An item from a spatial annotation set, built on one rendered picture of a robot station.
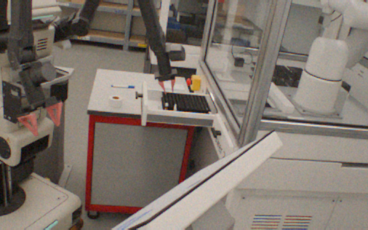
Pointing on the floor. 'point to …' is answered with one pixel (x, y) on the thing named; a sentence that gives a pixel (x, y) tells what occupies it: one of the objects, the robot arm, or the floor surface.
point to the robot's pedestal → (50, 162)
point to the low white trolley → (130, 148)
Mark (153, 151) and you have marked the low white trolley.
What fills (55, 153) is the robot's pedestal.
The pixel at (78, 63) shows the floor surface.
